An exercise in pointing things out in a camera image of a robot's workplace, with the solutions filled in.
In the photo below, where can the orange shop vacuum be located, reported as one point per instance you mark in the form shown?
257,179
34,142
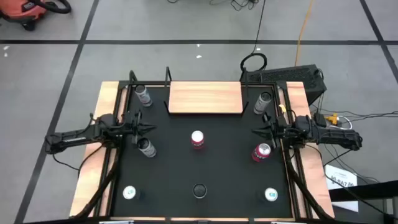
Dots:
18,9

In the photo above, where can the yellow power splitter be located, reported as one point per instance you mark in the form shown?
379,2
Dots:
332,118

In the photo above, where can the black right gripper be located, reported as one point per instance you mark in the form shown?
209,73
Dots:
284,130

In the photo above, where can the blue Red Bull can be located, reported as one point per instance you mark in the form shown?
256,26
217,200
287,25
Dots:
271,194
129,192

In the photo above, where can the red Fanta soda can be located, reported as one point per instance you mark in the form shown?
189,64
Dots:
260,153
197,140

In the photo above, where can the black aluminium table frame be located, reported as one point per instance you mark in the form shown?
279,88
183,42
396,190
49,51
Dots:
149,83

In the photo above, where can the silver metal bracket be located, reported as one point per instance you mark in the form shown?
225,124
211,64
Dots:
116,222
284,222

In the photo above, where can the black metal beam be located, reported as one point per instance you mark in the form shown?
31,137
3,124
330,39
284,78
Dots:
367,189

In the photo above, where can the wooden block platform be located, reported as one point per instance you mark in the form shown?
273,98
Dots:
205,98

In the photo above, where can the white paper label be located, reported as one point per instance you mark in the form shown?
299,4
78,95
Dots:
340,174

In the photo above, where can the black power adapter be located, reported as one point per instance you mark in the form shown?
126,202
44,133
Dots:
319,119

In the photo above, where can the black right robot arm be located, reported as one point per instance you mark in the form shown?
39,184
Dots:
335,137

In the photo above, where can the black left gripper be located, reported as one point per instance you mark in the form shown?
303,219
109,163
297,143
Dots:
130,127

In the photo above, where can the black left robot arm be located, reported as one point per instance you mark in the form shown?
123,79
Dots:
74,138

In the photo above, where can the white Celsius can black lid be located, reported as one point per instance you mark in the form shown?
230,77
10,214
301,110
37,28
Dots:
199,190
147,148
143,97
261,104

